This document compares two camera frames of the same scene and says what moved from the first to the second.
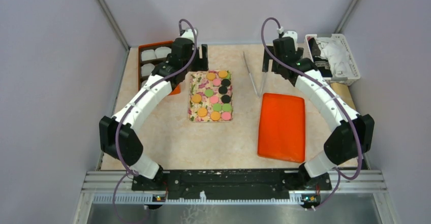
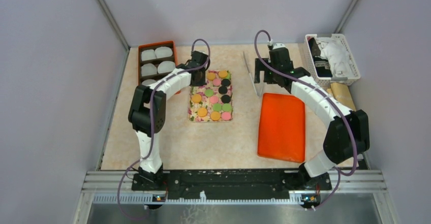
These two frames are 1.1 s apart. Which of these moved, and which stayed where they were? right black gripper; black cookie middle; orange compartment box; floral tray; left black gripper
Moved: right black gripper; left black gripper
Stayed: black cookie middle; floral tray; orange compartment box
